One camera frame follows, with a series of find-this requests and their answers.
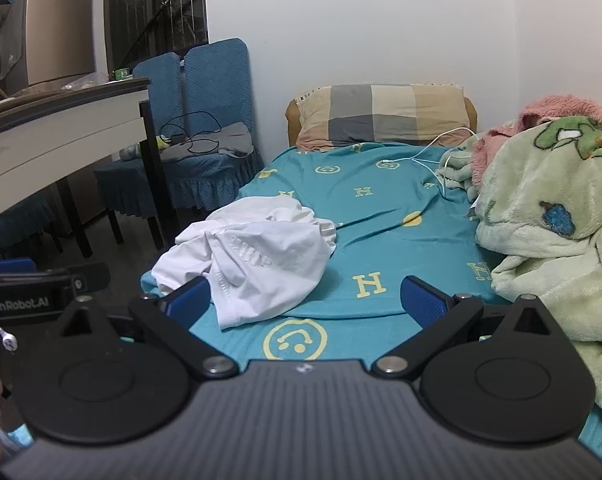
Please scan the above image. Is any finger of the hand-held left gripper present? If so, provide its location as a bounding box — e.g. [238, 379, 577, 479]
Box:
[0, 258, 38, 275]

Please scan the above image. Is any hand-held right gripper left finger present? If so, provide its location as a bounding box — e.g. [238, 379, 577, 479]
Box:
[56, 276, 239, 380]

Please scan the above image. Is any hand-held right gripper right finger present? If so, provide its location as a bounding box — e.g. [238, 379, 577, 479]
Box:
[371, 275, 556, 380]

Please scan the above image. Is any white shirt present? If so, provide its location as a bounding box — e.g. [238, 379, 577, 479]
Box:
[151, 196, 338, 332]

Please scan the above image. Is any blue covered chair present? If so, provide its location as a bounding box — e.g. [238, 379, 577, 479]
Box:
[156, 37, 266, 211]
[94, 52, 187, 251]
[0, 192, 64, 261]

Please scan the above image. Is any teal patterned bed sheet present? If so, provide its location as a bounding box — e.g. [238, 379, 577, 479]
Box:
[140, 141, 602, 467]

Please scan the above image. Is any white and black desk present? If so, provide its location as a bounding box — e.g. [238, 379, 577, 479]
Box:
[0, 77, 182, 261]

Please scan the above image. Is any green fleece blanket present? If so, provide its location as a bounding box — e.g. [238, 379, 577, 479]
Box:
[433, 116, 602, 423]

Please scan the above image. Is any grey cloth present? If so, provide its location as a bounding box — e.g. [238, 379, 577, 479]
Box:
[158, 121, 254, 161]

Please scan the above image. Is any plaid pillow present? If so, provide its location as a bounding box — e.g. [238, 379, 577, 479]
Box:
[295, 84, 472, 150]

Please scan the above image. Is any brown pillow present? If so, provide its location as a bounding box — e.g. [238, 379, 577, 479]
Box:
[286, 94, 478, 147]

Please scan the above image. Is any pink fleece blanket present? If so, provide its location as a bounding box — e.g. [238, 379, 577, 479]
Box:
[471, 94, 602, 186]

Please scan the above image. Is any gold refrigerator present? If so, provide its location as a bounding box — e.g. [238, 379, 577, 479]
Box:
[4, 0, 96, 92]

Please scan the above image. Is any dark window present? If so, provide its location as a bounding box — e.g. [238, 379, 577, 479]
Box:
[104, 0, 209, 73]

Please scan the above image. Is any black charger cable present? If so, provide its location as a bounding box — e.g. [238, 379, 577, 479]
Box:
[158, 111, 222, 156]

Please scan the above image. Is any white charging cable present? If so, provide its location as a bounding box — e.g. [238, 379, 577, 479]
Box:
[381, 129, 478, 201]

